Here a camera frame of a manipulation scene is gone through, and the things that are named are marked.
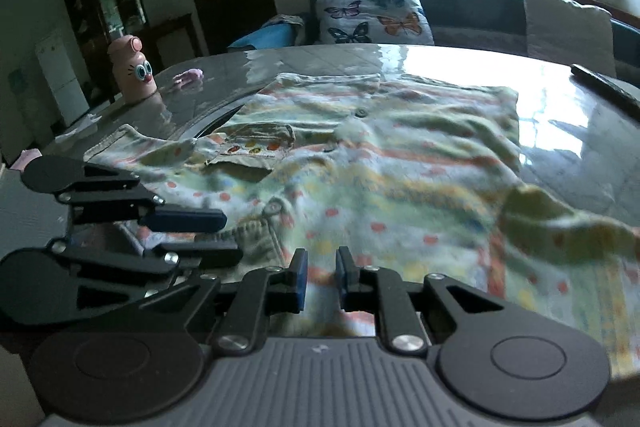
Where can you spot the black remote control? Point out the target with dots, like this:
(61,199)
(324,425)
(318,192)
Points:
(607,90)

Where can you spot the dark teal sofa bench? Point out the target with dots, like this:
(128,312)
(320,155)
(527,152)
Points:
(500,25)

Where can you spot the small pink toy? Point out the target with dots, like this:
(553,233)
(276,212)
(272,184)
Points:
(188,76)

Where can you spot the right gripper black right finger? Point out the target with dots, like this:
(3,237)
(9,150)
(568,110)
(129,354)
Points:
(409,317)

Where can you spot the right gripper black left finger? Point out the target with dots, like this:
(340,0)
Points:
(232,318)

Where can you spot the butterfly print pillow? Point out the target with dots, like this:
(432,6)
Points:
(373,21)

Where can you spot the pink cartoon-eyed water bottle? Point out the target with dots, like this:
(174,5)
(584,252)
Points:
(132,71)

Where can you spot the pink object at table edge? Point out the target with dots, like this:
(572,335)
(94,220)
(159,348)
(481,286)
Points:
(25,158)

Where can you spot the dark wooden cabinet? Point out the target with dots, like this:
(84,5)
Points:
(96,23)

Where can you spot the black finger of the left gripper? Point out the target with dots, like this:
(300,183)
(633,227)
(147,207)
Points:
(64,282)
(98,195)

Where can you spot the blue cushion with cloth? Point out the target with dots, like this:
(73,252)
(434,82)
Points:
(280,31)

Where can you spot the plain white pillow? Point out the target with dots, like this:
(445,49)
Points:
(567,32)

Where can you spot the white refrigerator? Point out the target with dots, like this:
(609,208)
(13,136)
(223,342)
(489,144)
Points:
(61,78)

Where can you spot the colourful patterned children's garment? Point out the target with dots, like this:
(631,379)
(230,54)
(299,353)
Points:
(409,173)

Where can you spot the white paper on table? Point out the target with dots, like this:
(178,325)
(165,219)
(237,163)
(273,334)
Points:
(85,126)

